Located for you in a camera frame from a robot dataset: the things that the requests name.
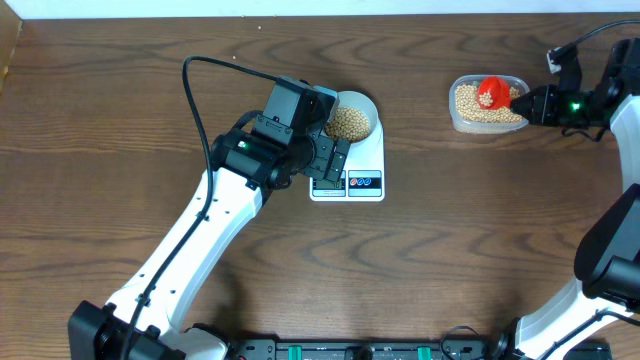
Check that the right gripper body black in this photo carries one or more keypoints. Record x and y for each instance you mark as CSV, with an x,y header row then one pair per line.
x,y
548,113

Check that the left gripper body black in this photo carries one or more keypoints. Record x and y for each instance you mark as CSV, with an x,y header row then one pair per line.
x,y
319,168

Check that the red measuring scoop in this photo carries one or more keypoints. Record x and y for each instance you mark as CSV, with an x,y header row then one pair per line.
x,y
494,93

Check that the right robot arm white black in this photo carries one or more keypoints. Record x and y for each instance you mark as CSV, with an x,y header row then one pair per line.
x,y
605,284

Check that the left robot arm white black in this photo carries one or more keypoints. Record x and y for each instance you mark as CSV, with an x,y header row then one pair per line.
x,y
261,153

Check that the soybeans in bowl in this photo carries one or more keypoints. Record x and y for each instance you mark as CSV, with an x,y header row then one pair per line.
x,y
350,124

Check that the white digital kitchen scale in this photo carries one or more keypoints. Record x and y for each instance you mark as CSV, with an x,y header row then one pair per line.
x,y
363,176

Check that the grey bowl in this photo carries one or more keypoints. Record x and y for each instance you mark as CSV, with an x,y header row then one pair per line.
x,y
362,102

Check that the clear container of soybeans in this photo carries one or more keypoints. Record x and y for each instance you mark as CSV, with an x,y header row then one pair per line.
x,y
469,117

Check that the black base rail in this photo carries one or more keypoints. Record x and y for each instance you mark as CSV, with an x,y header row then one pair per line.
x,y
268,349

